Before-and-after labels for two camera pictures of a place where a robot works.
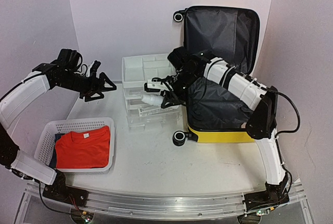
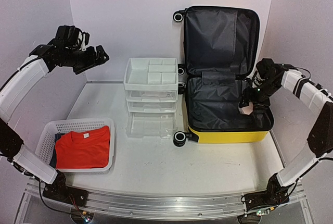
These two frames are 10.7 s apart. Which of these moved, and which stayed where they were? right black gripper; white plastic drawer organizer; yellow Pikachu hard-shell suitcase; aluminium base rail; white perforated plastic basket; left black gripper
Moved: white plastic drawer organizer; right black gripper; left black gripper
Stayed: yellow Pikachu hard-shell suitcase; aluminium base rail; white perforated plastic basket
